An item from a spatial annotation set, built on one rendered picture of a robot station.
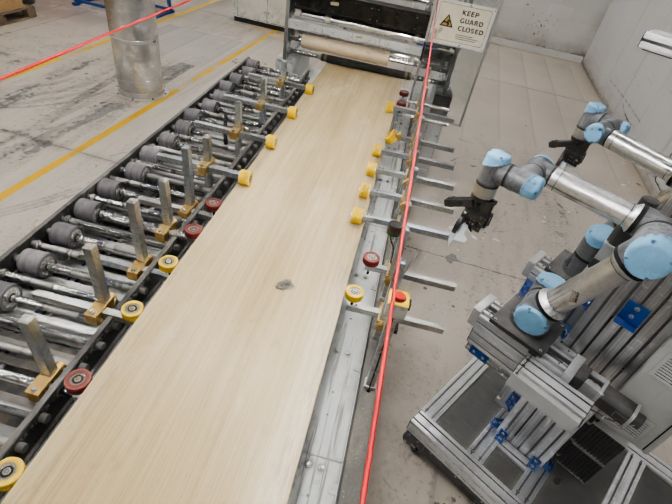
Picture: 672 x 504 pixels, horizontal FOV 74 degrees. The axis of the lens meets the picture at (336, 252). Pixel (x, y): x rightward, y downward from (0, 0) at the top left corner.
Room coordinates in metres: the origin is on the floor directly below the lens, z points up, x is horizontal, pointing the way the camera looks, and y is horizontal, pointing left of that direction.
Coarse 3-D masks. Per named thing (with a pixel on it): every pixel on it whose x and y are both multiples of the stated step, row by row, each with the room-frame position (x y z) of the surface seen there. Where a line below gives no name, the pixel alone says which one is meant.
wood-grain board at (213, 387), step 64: (320, 128) 2.88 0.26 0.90; (384, 128) 3.07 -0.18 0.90; (256, 192) 1.98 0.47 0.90; (320, 192) 2.09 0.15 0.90; (192, 256) 1.41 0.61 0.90; (256, 256) 1.48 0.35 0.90; (320, 256) 1.57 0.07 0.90; (192, 320) 1.07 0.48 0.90; (256, 320) 1.12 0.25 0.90; (320, 320) 1.19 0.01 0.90; (128, 384) 0.76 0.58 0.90; (192, 384) 0.81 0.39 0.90; (256, 384) 0.85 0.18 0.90; (64, 448) 0.53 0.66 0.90; (128, 448) 0.57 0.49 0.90; (192, 448) 0.60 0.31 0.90; (256, 448) 0.64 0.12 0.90
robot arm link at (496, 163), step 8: (488, 152) 1.32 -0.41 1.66; (496, 152) 1.31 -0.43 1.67; (504, 152) 1.32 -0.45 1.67; (488, 160) 1.29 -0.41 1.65; (496, 160) 1.28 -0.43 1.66; (504, 160) 1.28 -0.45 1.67; (488, 168) 1.29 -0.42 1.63; (496, 168) 1.28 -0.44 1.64; (504, 168) 1.27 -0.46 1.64; (480, 176) 1.30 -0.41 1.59; (488, 176) 1.28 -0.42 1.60; (496, 176) 1.27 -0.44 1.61; (480, 184) 1.29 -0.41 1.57; (488, 184) 1.28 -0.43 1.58; (496, 184) 1.28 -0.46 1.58
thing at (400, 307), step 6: (390, 288) 1.10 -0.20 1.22; (390, 294) 1.07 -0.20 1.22; (408, 294) 1.09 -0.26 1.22; (390, 300) 1.05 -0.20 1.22; (396, 300) 1.05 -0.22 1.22; (408, 300) 1.06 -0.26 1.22; (396, 306) 1.03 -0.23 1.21; (402, 306) 1.03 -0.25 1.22; (408, 306) 1.04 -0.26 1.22; (384, 312) 1.04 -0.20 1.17; (396, 312) 1.03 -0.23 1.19; (402, 312) 1.03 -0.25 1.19; (396, 318) 1.03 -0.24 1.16; (402, 318) 1.03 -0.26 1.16
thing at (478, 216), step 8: (472, 192) 1.32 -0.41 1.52; (480, 200) 1.28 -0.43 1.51; (488, 200) 1.28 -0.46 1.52; (496, 200) 1.30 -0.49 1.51; (472, 208) 1.31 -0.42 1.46; (480, 208) 1.29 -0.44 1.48; (488, 208) 1.27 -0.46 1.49; (464, 216) 1.30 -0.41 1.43; (472, 216) 1.28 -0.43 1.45; (480, 216) 1.28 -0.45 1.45; (488, 216) 1.28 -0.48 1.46; (472, 224) 1.28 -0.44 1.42; (480, 224) 1.28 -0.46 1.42; (488, 224) 1.31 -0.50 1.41
